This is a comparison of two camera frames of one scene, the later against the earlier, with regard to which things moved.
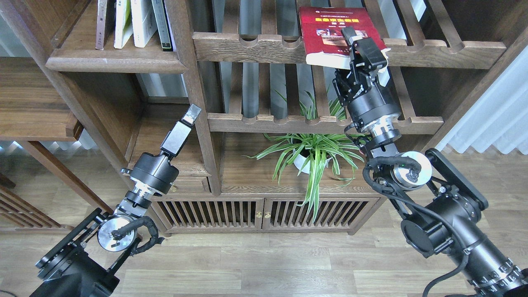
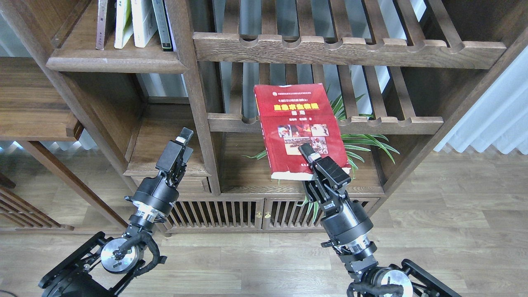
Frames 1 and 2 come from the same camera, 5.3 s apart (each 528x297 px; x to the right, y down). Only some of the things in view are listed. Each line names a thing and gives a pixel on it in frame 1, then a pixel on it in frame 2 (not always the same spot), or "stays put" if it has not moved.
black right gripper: [371, 106] → [345, 221]
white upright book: [144, 22] stays put
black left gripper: [151, 176] → [155, 197]
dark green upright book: [162, 24] stays put
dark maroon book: [106, 10] stays put
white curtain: [500, 117] stays put
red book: [325, 45] → [291, 115]
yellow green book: [123, 24] stays put
